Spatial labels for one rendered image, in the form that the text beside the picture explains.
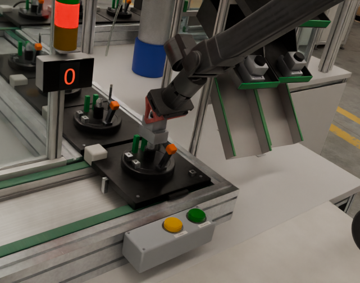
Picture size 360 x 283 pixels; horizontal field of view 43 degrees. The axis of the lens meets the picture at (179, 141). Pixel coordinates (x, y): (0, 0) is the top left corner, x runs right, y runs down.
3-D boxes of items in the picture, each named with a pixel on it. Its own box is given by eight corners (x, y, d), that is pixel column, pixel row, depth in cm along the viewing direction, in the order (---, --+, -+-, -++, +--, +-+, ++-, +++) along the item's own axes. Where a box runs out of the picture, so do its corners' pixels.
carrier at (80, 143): (152, 140, 135) (159, 101, 129) (80, 156, 120) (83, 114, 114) (109, 106, 150) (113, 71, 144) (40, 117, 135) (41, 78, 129)
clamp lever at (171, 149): (166, 168, 114) (178, 149, 108) (160, 169, 112) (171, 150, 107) (159, 157, 115) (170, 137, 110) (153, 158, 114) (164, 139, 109)
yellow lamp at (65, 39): (80, 50, 100) (82, 28, 98) (59, 51, 97) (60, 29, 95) (69, 42, 103) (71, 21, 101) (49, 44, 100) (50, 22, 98)
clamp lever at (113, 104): (112, 123, 130) (120, 105, 124) (106, 124, 128) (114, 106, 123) (106, 114, 131) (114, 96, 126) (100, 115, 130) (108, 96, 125)
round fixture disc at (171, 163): (185, 173, 118) (186, 166, 117) (141, 186, 109) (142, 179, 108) (153, 147, 127) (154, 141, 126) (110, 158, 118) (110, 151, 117)
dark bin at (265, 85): (276, 88, 123) (290, 69, 117) (237, 90, 116) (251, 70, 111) (232, 17, 136) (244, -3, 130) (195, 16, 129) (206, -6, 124)
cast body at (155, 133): (167, 142, 113) (171, 116, 110) (153, 145, 110) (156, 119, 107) (147, 128, 118) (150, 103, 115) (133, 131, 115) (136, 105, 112)
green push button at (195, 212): (207, 222, 104) (209, 215, 103) (194, 227, 102) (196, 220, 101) (196, 212, 107) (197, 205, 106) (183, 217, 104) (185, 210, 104)
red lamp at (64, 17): (82, 28, 98) (83, 5, 95) (60, 28, 95) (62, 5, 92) (71, 21, 101) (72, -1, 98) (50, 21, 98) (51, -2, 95)
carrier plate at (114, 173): (209, 185, 119) (211, 178, 118) (134, 210, 104) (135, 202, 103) (155, 142, 134) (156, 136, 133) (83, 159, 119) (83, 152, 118)
